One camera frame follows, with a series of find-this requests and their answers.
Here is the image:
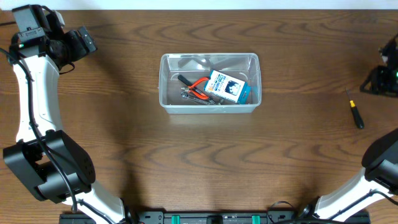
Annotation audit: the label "clear plastic container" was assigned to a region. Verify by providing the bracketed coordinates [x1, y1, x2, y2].
[159, 53, 262, 114]

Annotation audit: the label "red black pliers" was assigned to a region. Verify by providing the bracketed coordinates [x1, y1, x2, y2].
[178, 75, 210, 95]

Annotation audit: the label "blue white screwdriver box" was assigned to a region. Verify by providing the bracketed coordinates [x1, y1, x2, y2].
[204, 70, 251, 105]

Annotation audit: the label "yellow black screwdriver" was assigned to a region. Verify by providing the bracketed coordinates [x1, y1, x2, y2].
[345, 88, 364, 129]

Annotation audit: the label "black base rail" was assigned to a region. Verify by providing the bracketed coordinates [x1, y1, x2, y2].
[58, 210, 371, 224]

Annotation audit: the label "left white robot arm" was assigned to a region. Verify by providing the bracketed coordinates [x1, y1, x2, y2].
[3, 4, 132, 223]

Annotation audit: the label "silver offset wrench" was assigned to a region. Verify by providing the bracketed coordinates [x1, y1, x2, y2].
[181, 91, 217, 105]

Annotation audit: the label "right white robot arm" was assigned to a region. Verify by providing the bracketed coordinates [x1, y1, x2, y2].
[300, 35, 397, 223]

